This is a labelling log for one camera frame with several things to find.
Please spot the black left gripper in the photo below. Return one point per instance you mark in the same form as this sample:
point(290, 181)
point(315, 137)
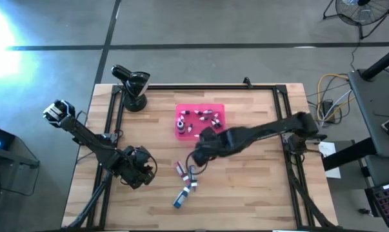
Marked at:
point(133, 172)

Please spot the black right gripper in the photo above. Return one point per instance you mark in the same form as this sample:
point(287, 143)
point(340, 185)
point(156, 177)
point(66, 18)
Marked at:
point(228, 141)

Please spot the large purple food coloring bottle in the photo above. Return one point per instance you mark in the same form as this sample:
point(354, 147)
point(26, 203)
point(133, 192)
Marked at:
point(192, 172)

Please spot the large blue food coloring bottle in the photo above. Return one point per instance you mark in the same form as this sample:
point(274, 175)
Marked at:
point(180, 199)

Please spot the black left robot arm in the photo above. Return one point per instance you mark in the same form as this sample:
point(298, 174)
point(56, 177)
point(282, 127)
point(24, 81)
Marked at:
point(91, 145)

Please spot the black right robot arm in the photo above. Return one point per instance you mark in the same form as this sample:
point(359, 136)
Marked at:
point(278, 127)

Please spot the pink plastic bin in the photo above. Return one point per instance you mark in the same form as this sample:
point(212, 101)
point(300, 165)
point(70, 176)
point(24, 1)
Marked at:
point(199, 129)

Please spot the small black clamp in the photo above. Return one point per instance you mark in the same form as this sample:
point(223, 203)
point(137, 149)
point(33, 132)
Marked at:
point(246, 83)

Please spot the black desk lamp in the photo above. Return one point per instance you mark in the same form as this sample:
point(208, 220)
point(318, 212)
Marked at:
point(134, 85)

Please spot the white paper sheet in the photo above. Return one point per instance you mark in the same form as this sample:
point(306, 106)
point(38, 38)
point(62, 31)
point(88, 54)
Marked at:
point(328, 149)

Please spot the grey metal stand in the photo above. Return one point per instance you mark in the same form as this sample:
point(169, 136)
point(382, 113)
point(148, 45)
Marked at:
point(16, 160)

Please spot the black power adapter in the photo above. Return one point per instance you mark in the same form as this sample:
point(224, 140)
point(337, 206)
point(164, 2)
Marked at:
point(328, 108)

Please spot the black desk leg beam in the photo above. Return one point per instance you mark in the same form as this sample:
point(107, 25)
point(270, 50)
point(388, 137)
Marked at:
point(349, 154)

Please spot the black computer with blue light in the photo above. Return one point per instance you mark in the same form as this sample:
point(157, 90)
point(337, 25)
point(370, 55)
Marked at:
point(0, 137)

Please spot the grey desk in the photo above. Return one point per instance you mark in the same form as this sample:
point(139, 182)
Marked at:
point(371, 96)

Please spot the backlit keyboard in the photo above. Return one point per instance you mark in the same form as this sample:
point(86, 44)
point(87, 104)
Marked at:
point(387, 203)

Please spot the black desk pole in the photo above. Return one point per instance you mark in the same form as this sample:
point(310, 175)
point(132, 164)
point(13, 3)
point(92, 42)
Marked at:
point(381, 62)

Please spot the black floor fan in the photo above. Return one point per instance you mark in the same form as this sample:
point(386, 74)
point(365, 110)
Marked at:
point(352, 16)

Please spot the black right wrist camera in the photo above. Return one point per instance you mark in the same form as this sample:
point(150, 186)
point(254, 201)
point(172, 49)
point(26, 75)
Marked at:
point(203, 146)

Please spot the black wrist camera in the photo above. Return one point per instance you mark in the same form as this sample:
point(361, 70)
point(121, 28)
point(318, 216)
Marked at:
point(142, 156)
point(203, 146)

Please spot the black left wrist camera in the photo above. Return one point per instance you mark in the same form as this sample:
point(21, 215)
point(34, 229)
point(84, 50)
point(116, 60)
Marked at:
point(142, 156)

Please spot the black aluminium table frame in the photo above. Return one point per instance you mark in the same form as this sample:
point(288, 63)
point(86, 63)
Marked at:
point(213, 87)

